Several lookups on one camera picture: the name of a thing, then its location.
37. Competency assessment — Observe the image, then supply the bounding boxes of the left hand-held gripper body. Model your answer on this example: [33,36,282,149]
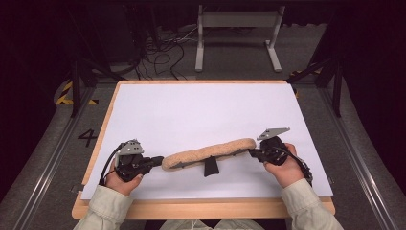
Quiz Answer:
[114,138,153,183]

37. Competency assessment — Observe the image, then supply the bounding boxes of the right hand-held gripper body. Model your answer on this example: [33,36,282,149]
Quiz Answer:
[256,126,291,167]

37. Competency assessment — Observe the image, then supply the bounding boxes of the tan fleece earmuff with strap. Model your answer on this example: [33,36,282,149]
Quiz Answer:
[161,137,258,178]

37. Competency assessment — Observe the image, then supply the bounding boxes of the person's right hand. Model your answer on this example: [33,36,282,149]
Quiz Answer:
[262,142,306,189]

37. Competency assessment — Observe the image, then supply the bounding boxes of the person's left hand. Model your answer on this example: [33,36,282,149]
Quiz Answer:
[104,158,145,196]

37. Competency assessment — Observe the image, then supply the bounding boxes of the white sheet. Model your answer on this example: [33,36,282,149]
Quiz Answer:
[80,82,334,201]

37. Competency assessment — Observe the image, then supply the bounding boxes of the wooden table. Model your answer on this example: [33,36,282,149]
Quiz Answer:
[71,80,336,221]

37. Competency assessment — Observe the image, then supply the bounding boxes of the black metal stand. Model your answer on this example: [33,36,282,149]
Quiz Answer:
[286,12,345,119]
[66,6,126,119]

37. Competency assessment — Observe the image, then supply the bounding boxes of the white metal stand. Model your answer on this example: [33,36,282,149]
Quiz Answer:
[194,4,286,73]

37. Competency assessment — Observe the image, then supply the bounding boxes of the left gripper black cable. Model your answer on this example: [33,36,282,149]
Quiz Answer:
[99,140,133,187]

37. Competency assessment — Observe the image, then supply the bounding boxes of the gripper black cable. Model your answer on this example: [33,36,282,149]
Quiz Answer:
[99,140,133,187]
[280,145,314,188]

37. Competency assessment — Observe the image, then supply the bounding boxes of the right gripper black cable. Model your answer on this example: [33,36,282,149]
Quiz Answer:
[280,145,314,188]

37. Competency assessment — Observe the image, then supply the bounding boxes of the aluminium floor rail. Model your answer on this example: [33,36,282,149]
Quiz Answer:
[317,85,400,230]
[11,85,97,230]

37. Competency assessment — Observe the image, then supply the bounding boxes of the black floor cables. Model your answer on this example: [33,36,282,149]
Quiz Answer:
[135,23,200,81]

